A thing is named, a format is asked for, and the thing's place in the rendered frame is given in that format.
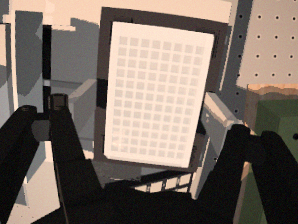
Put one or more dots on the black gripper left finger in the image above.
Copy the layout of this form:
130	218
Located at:
81	193

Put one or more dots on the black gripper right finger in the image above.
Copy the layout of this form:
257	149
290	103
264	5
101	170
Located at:
277	181

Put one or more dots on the white well plate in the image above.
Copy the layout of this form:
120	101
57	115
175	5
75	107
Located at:
163	144

